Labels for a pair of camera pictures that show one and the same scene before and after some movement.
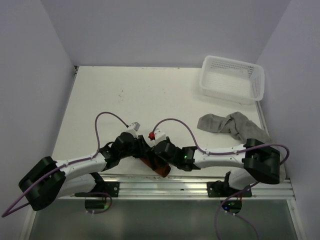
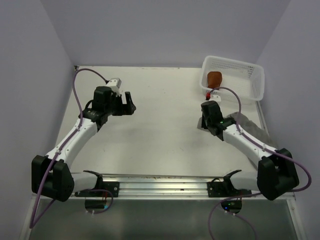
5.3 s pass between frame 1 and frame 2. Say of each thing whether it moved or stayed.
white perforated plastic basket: stayed
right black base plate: stayed
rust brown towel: moved
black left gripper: moved
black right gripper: moved
